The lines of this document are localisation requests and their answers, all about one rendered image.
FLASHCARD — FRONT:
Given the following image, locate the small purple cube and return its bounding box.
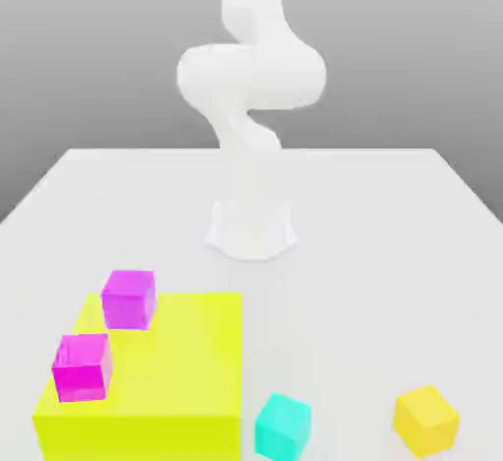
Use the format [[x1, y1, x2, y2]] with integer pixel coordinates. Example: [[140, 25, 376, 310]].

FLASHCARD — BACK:
[[100, 269, 158, 331]]

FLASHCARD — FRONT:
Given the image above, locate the large yellow box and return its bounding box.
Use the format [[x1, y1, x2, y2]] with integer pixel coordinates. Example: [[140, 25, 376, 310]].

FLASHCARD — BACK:
[[31, 292, 244, 461]]

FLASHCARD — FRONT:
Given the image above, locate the small magenta cube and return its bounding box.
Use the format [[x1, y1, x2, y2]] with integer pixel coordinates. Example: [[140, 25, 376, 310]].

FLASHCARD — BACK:
[[51, 332, 115, 404]]

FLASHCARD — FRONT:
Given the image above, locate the small cyan cube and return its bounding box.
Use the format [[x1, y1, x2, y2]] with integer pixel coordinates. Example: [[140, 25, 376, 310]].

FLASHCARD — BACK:
[[253, 391, 313, 461]]

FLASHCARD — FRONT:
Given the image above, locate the small yellow cube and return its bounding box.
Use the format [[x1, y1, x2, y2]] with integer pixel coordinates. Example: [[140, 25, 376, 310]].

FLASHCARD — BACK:
[[391, 384, 462, 460]]

